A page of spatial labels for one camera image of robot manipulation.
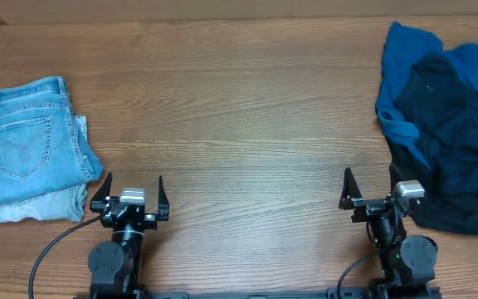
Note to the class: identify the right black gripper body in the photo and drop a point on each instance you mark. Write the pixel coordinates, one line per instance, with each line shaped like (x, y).
(372, 206)

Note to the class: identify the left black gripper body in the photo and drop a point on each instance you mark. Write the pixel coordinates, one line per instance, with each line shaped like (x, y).
(129, 212)

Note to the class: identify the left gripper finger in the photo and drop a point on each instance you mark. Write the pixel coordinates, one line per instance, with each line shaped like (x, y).
(104, 190)
(163, 200)

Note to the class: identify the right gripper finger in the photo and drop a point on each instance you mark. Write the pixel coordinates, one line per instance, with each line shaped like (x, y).
(350, 187)
(395, 174)

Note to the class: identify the dark navy shirt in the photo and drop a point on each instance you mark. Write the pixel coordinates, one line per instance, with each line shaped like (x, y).
(445, 111)

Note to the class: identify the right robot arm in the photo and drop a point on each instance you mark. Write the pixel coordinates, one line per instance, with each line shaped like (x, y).
(407, 262)

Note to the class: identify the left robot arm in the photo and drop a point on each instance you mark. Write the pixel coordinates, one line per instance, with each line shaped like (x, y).
(115, 264)

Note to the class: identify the folded light blue jeans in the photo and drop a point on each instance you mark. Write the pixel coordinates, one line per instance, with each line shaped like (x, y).
(46, 161)

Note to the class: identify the blue crumpled shirt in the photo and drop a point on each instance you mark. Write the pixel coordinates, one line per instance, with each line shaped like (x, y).
(404, 47)

